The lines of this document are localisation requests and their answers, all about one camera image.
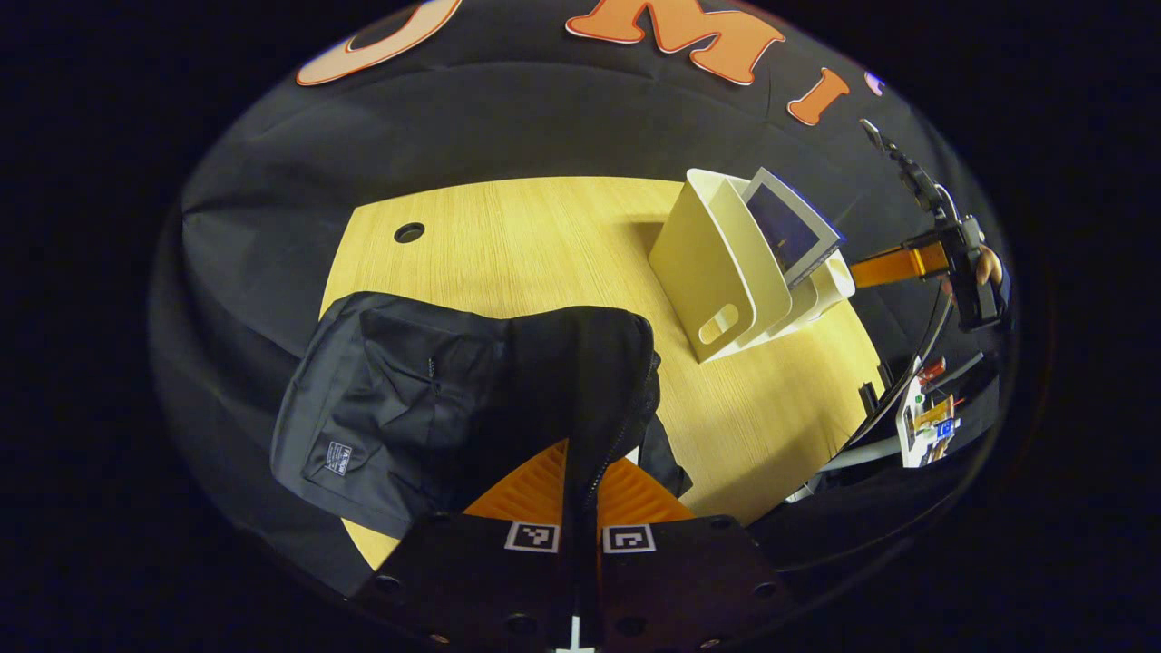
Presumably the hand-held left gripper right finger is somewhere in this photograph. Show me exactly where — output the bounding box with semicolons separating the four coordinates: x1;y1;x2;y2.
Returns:
585;456;799;649

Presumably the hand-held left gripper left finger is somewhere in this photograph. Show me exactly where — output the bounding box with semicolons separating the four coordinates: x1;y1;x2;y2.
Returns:
354;442;574;649

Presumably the blue cover book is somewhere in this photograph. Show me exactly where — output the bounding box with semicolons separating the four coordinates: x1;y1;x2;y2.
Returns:
742;166;844;289

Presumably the cream white bookshelf rack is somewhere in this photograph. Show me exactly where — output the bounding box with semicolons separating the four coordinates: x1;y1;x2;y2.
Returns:
648;168;858;365

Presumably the black schoolbag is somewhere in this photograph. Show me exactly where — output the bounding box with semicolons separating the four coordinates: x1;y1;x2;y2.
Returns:
270;290;695;542

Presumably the cluttered white desk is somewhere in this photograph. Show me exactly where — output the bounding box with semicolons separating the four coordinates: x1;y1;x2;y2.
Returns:
893;354;985;470

